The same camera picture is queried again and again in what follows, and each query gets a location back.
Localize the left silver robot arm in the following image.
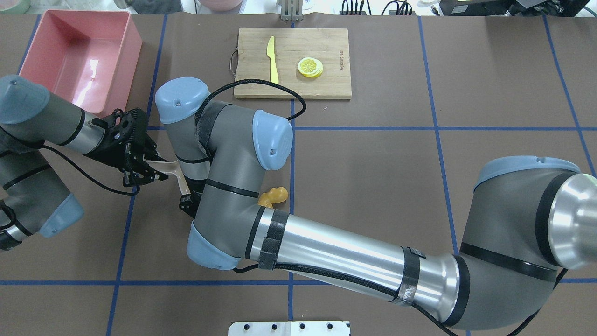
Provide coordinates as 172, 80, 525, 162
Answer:
0, 75, 167, 251

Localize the beige plastic dustpan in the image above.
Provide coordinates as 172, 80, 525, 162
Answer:
144, 159, 191, 196

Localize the pink plastic bin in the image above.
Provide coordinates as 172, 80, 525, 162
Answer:
19, 9, 142, 117

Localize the yellow plastic knife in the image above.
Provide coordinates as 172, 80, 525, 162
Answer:
266, 36, 279, 84

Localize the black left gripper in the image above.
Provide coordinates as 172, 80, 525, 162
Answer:
91, 108, 168, 187

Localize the aluminium frame post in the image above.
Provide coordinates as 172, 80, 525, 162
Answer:
277, 0, 304, 22

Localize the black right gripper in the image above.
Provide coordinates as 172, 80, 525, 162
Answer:
179, 181, 206, 218

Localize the orange toy ginger piece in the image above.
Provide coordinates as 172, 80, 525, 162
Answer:
257, 187, 289, 209

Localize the wooden cutting board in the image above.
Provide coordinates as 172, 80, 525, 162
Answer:
235, 27, 352, 99

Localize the yellow lemon slice toy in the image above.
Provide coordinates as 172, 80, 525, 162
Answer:
297, 57, 324, 78

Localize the pink bowl with ice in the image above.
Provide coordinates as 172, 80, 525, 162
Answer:
198, 0, 243, 12

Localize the grey cloth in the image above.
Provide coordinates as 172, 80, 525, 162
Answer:
130, 0, 184, 14

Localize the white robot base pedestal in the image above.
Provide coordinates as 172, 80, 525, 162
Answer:
228, 320, 351, 336

